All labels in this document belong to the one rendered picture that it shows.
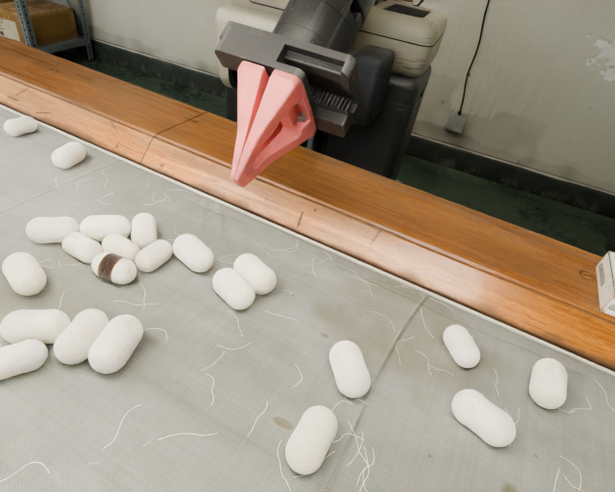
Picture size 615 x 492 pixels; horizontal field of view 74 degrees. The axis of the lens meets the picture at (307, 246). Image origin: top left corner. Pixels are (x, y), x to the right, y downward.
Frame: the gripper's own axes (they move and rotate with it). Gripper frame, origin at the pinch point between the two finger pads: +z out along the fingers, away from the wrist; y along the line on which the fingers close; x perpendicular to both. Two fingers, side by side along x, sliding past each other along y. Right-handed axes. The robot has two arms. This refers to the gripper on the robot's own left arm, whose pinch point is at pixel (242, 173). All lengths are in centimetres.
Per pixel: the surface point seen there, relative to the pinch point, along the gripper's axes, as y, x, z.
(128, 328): 0.1, -3.6, 12.3
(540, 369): 23.5, 4.6, 3.5
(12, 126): -28.3, 5.0, 3.2
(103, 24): -222, 160, -96
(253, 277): 3.7, 1.9, 6.4
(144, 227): -6.0, 1.4, 6.6
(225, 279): 2.3, 0.8, 7.4
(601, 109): 56, 158, -129
